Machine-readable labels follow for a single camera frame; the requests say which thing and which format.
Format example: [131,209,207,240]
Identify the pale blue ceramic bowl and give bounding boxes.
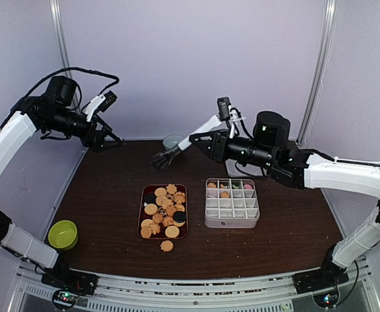
[163,135,184,150]

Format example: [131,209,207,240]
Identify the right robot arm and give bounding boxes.
[189,111,380,287]

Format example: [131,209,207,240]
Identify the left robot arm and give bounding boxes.
[0,76,122,289]

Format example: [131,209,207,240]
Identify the black sandwich cookie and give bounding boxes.
[173,211,187,228]
[144,193,156,204]

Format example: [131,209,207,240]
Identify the round tan biscuit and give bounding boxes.
[165,226,180,239]

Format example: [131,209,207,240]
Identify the white divided cookie tin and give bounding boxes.
[204,178,260,229]

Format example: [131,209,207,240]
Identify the flower shaped tan cookie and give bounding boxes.
[166,184,177,194]

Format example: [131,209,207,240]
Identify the aluminium frame post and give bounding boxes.
[49,0,83,114]
[296,0,338,148]

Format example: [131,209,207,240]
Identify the right aluminium frame post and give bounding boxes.
[296,0,338,148]

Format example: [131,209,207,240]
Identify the metal food tongs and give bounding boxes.
[150,114,222,172]

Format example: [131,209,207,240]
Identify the scalloped cookie on table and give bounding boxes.
[160,240,174,252]

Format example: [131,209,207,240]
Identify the red cookie tray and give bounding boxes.
[137,183,189,241]

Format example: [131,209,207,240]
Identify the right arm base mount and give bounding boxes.
[292,265,349,294]

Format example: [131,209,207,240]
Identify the black sandwich cookie upper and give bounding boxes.
[144,193,156,204]

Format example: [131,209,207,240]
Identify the green plastic bowl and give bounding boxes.
[47,220,78,250]

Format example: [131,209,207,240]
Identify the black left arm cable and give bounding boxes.
[1,66,120,131]

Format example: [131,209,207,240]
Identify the aluminium front rail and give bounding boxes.
[5,258,380,311]

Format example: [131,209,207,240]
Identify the left aluminium frame post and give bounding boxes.
[49,0,83,114]

